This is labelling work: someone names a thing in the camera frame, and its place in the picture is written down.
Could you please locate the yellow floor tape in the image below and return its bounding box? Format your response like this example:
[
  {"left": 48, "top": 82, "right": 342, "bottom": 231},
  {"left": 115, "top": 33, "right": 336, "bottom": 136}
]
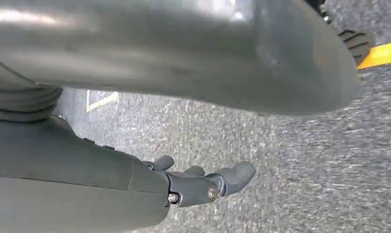
[{"left": 357, "top": 41, "right": 391, "bottom": 70}]

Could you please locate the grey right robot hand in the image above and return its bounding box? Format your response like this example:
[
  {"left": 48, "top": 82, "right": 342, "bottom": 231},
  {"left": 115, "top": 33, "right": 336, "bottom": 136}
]
[{"left": 0, "top": 0, "right": 362, "bottom": 233}]

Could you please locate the black robot foot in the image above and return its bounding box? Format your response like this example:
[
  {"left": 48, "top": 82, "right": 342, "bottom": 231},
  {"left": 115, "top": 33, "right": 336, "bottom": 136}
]
[{"left": 338, "top": 29, "right": 375, "bottom": 67}]

